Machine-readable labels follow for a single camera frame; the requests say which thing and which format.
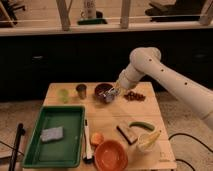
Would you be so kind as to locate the green translucent cup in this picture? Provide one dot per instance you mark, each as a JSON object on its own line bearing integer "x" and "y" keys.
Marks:
{"x": 63, "y": 95}

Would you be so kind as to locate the white bottle on shelf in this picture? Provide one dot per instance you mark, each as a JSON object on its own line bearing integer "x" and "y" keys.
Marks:
{"x": 89, "y": 9}

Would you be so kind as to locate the black stand pole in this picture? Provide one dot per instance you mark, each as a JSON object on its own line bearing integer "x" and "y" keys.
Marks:
{"x": 15, "y": 151}

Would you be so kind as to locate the orange fruit piece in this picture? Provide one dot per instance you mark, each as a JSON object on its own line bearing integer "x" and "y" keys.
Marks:
{"x": 96, "y": 139}

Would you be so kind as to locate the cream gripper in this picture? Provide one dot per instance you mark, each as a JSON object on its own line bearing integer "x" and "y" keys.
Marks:
{"x": 116, "y": 89}

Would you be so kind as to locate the dark brown bowl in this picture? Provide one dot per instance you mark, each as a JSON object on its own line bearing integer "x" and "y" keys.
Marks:
{"x": 100, "y": 89}

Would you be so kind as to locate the orange plastic bowl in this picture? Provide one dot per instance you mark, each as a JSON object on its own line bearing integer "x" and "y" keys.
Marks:
{"x": 110, "y": 156}

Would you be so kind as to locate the green base plate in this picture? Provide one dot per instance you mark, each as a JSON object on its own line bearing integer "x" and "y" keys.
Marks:
{"x": 92, "y": 21}

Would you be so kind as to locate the metal cup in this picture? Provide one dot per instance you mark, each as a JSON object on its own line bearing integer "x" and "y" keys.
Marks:
{"x": 81, "y": 90}

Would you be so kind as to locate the green cucumber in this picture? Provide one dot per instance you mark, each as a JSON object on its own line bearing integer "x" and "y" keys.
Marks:
{"x": 144, "y": 125}

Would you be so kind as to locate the blue grey sponge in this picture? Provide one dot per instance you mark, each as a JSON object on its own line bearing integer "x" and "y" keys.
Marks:
{"x": 51, "y": 134}

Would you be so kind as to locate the brown wooden block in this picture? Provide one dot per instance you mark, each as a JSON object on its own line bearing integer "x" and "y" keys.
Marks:
{"x": 128, "y": 134}

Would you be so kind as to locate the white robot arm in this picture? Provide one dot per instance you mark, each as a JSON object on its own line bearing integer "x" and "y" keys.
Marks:
{"x": 146, "y": 61}

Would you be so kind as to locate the light blue grey towel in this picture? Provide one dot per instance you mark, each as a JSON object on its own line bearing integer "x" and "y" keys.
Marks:
{"x": 109, "y": 96}

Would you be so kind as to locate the bunch of red grapes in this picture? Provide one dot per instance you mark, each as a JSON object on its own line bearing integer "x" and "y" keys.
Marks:
{"x": 134, "y": 96}

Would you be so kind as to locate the green plastic tray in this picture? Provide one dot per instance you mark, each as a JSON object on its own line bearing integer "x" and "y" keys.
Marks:
{"x": 63, "y": 153}

